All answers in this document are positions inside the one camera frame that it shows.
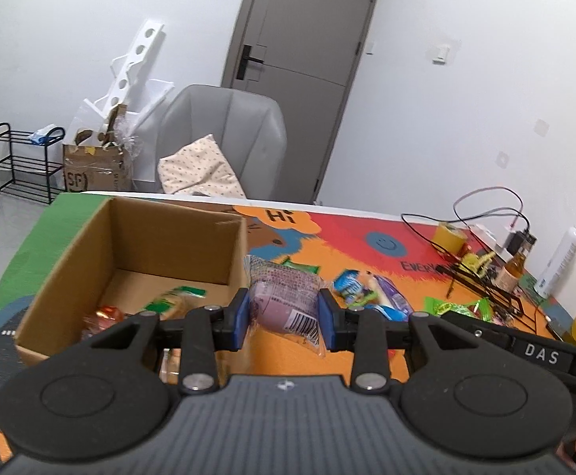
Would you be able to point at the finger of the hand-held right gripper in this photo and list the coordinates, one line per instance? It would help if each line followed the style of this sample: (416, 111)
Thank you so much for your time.
(485, 334)

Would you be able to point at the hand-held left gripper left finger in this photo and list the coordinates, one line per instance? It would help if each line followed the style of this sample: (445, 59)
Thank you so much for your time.
(241, 316)

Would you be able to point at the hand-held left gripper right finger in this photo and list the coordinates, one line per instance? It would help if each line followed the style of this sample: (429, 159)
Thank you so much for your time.
(327, 319)

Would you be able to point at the pink bun clear packet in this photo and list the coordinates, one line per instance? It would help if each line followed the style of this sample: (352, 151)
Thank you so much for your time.
(283, 297)

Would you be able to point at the purple snack packet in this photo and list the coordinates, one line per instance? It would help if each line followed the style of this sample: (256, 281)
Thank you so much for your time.
(391, 294)

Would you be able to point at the orange pink snack packet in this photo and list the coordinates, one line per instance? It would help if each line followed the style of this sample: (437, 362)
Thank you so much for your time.
(104, 319)

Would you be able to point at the black phone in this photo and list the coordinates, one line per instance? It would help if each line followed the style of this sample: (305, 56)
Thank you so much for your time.
(562, 329)

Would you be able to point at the dark green snack packet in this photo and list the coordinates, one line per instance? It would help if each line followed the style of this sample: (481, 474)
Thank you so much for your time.
(302, 265)

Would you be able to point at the amber glass bottle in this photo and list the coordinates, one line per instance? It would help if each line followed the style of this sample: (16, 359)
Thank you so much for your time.
(513, 272)

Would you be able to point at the small yellow object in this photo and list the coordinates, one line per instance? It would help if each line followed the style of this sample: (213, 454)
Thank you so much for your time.
(476, 261)

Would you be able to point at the white power strip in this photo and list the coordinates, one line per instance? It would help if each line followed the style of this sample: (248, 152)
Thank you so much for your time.
(488, 237)

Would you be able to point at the black charger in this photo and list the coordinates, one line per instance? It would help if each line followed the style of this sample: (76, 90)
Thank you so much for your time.
(520, 242)

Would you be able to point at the yellow tape roll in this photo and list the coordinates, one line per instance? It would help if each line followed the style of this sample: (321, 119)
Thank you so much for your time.
(448, 240)

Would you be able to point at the white spray can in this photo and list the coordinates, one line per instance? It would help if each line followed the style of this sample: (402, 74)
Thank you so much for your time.
(560, 257)

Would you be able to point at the dotted beige cushion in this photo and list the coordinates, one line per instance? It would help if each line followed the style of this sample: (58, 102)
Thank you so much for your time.
(198, 168)

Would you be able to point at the grey chair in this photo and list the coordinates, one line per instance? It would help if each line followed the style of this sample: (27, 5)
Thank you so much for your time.
(243, 128)

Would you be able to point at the brown printed cardboard box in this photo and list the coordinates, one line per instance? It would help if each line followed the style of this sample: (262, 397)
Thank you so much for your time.
(95, 168)

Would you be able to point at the grey brown door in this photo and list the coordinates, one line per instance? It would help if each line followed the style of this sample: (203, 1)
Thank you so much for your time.
(297, 109)

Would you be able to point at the black shoe rack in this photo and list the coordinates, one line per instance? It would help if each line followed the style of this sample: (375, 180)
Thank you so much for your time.
(23, 168)

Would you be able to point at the blue plastic bag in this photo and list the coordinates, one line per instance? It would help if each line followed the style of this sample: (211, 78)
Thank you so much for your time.
(43, 134)

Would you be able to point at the white shelf board with holes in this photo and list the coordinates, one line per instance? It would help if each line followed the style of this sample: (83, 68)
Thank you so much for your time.
(129, 69)

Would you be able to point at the white wall socket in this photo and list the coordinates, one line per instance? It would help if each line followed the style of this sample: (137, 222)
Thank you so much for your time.
(542, 126)
(503, 159)

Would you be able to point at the white wall switch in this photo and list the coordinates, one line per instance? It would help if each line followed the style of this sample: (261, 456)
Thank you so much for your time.
(441, 53)

